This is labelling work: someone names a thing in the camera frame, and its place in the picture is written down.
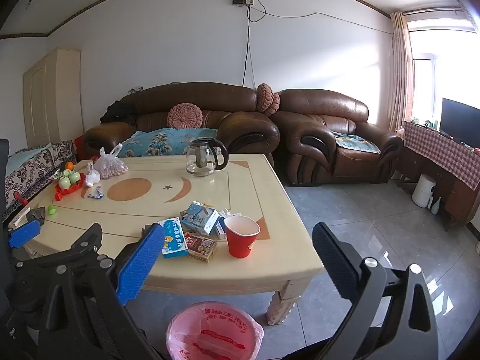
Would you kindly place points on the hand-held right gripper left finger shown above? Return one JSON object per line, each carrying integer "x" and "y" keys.
{"x": 140, "y": 258}

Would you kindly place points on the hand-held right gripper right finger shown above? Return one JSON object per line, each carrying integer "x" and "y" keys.
{"x": 333, "y": 258}

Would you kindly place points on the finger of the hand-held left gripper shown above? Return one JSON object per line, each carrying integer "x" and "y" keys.
{"x": 37, "y": 216}
{"x": 23, "y": 233}

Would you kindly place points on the pink-lined trash bin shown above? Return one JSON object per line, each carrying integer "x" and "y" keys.
{"x": 213, "y": 345}

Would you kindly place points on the small green toy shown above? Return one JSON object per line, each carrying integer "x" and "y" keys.
{"x": 52, "y": 210}

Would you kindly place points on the white power strip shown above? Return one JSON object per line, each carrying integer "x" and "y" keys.
{"x": 18, "y": 217}

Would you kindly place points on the small red object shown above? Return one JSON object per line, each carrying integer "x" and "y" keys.
{"x": 20, "y": 198}

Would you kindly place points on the teal bed sheet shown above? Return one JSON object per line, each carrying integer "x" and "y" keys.
{"x": 26, "y": 157}

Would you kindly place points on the patterned bed cover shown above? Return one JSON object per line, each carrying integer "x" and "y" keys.
{"x": 33, "y": 168}

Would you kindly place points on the blue white flat box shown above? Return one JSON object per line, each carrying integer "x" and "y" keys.
{"x": 174, "y": 240}

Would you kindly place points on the red fruit tray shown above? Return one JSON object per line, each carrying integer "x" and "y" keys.
{"x": 69, "y": 192}

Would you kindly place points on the green cup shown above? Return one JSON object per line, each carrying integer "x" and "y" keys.
{"x": 66, "y": 173}
{"x": 65, "y": 183}
{"x": 75, "y": 178}

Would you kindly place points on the orange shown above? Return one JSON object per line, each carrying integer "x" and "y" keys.
{"x": 69, "y": 165}

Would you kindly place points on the yellow printed packet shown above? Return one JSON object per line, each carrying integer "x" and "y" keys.
{"x": 202, "y": 249}

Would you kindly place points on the blue white candy wrapper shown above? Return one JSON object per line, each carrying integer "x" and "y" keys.
{"x": 95, "y": 192}

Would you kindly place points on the small white plastic bag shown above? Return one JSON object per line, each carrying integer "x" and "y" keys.
{"x": 92, "y": 178}

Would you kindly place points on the blue cartoon print box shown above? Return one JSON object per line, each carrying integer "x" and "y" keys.
{"x": 197, "y": 217}

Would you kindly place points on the carved cream table leg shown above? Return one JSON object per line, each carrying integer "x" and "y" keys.
{"x": 281, "y": 305}

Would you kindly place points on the red cloth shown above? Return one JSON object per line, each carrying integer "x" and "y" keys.
{"x": 78, "y": 144}

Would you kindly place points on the white blue-striped medicine box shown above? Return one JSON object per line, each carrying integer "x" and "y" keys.
{"x": 219, "y": 228}

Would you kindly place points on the plastic bag of peanuts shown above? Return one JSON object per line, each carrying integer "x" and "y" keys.
{"x": 110, "y": 168}

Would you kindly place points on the cream wardrobe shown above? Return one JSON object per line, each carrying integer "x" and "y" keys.
{"x": 52, "y": 97}

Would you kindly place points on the red paper cup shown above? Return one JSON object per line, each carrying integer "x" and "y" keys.
{"x": 240, "y": 243}

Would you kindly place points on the white cylindrical appliance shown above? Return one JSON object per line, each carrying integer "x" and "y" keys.
{"x": 423, "y": 191}

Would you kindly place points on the white bottle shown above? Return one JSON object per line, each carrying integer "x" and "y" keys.
{"x": 435, "y": 206}

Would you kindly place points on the blue seat cloth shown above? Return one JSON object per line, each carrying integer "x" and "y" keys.
{"x": 356, "y": 143}

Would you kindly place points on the blue floral blanket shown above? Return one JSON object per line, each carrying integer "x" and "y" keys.
{"x": 161, "y": 140}

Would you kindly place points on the black clothing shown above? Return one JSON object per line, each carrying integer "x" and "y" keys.
{"x": 118, "y": 112}

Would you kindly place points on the brown wooden cabinet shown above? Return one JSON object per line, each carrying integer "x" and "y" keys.
{"x": 450, "y": 191}

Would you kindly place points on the brown leather armchair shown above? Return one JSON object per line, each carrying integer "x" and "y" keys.
{"x": 318, "y": 112}

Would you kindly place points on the pink round cushion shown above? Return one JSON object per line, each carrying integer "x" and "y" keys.
{"x": 185, "y": 116}
{"x": 267, "y": 99}

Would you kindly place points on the red checkered tablecloth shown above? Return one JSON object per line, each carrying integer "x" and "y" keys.
{"x": 442, "y": 153}

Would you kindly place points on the brown leather sofa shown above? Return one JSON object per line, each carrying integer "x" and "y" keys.
{"x": 232, "y": 101}

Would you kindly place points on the black television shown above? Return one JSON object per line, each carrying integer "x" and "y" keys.
{"x": 459, "y": 120}

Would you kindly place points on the beige curtain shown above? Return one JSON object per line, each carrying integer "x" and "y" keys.
{"x": 400, "y": 75}

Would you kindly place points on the window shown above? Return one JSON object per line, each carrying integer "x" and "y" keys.
{"x": 442, "y": 45}

